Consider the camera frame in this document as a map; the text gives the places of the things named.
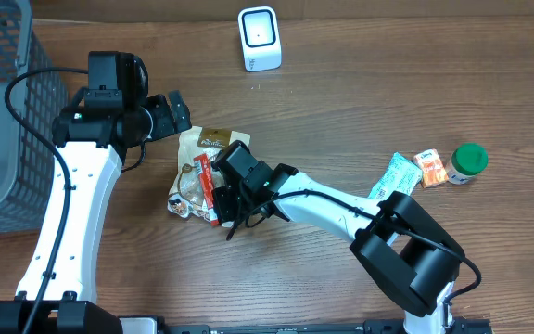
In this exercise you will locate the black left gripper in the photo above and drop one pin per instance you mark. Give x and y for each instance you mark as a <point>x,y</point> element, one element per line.
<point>170,117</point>

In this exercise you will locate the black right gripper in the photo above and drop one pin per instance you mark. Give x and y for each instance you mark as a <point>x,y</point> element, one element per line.
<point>223,207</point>

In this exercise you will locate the red stick snack packet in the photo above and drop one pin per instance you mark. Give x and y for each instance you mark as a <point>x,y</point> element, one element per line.
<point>202,165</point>

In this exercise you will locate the beige brown snack bag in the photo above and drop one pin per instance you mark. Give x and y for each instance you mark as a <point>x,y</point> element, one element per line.
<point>186,195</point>

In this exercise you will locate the teal snack packet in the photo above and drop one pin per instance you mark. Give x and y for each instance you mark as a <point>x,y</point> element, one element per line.
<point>401,175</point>

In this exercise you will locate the orange small snack packet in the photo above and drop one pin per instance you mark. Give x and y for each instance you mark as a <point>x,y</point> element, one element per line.
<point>429,162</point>

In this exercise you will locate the green lid small jar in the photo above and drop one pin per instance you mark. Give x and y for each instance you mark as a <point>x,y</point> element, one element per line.
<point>466,162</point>

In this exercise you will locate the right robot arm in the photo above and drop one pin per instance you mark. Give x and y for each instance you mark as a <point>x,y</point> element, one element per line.
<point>409,256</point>

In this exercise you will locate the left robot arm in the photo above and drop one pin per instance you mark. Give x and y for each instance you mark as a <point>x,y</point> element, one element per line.
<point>90,138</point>

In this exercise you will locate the grey plastic mesh basket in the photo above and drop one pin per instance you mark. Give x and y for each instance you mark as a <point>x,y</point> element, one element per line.
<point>26,166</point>

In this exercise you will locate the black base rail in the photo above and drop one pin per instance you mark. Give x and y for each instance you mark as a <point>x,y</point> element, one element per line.
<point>276,329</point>

